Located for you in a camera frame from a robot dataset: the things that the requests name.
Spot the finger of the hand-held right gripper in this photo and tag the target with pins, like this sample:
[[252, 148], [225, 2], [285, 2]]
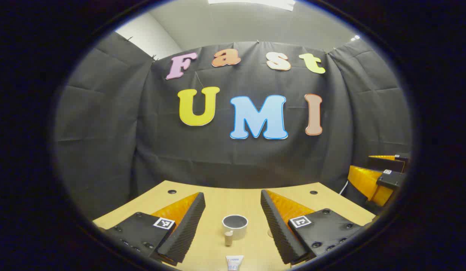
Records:
[[368, 184], [383, 163]]

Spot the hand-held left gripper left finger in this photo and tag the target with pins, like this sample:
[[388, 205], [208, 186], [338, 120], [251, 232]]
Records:
[[184, 229]]

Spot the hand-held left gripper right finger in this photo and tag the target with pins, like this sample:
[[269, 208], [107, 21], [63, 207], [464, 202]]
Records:
[[278, 229]]

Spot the white cup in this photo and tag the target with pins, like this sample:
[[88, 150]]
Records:
[[237, 233]]

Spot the white toothpaste tube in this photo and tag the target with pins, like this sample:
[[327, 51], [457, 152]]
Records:
[[234, 262]]

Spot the wooden desktop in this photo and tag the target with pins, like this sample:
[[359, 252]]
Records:
[[225, 199]]

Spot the black backdrop cloth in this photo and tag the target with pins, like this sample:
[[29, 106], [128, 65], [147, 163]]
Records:
[[217, 158]]

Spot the ceiling light panel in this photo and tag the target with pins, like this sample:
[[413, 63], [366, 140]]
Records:
[[255, 3]]

